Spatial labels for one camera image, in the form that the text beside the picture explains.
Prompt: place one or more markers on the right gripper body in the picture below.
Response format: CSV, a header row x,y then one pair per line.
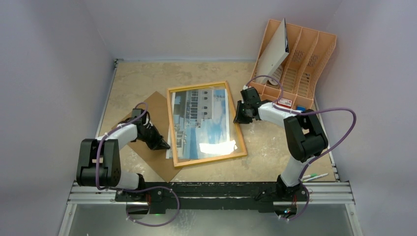
x,y
243,111

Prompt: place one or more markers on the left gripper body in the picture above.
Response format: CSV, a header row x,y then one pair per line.
x,y
149,132

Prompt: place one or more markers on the brown backing board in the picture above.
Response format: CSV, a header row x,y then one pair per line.
x,y
136,157

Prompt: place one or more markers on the yellow wooden picture frame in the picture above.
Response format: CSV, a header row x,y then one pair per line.
x,y
201,127

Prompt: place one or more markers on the building photo print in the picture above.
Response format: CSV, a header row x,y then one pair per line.
x,y
195,130

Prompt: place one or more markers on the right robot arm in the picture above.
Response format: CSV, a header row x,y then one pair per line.
x,y
304,134

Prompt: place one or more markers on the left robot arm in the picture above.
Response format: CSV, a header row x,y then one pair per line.
x,y
99,159

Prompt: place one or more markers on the red white small box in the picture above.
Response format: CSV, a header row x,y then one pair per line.
x,y
284,102

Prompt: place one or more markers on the blue small box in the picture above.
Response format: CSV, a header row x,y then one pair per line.
x,y
300,108

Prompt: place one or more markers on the peach desk organizer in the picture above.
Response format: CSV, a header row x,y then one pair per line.
x,y
298,74

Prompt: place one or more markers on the green capped marker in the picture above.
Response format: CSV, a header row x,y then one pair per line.
x,y
308,176

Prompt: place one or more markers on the white pen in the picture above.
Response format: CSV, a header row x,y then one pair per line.
x,y
317,177

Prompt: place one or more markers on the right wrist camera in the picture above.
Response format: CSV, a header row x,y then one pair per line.
x,y
245,88

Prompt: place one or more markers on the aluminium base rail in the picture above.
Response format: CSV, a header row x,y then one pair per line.
x,y
259,196

